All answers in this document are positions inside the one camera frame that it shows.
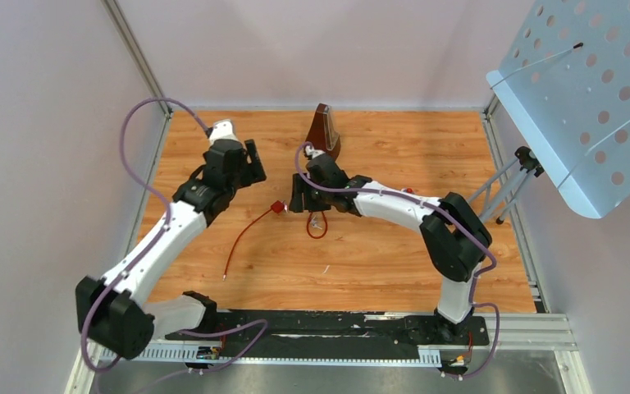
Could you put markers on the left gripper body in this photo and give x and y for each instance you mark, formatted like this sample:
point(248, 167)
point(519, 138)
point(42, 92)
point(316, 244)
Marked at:
point(244, 178)

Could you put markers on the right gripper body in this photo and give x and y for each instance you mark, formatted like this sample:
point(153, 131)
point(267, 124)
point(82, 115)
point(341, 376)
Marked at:
point(317, 199)

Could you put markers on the red cable lock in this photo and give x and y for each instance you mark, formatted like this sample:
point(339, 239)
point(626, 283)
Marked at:
point(317, 225)
point(277, 207)

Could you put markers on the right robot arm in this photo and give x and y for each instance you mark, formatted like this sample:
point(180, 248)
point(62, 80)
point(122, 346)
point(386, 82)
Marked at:
point(456, 239)

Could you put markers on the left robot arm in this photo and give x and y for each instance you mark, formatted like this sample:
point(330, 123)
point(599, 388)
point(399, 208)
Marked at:
point(113, 310)

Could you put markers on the brown wooden metronome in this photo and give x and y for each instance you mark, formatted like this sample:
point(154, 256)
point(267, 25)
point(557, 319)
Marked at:
point(322, 134)

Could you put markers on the blue perforated metal stand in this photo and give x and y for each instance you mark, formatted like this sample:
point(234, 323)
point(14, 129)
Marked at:
point(565, 83)

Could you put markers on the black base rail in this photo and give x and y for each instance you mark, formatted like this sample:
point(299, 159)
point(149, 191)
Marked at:
point(339, 331)

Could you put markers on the white cable duct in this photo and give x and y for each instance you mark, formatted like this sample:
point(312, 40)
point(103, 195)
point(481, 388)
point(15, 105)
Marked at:
point(196, 352)

